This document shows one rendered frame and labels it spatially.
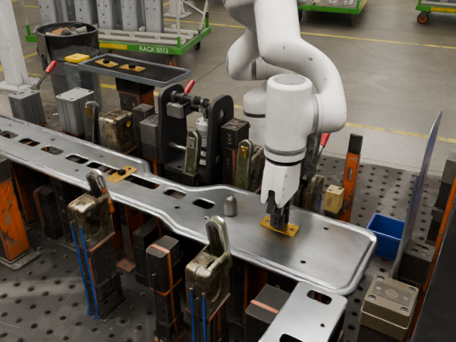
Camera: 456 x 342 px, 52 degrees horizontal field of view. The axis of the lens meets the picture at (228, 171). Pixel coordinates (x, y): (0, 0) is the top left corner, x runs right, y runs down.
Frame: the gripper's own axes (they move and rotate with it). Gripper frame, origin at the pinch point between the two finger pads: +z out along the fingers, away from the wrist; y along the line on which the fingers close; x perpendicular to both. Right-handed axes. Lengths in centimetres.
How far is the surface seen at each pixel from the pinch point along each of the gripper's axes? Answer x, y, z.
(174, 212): -24.1, 6.8, 3.6
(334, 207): 8.8, -10.8, 0.7
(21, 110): -103, -12, 2
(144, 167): -43.8, -5.9, 3.4
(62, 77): -270, -166, 66
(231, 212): -11.6, 1.2, 2.5
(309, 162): 0.4, -14.5, -6.9
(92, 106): -69, -14, -6
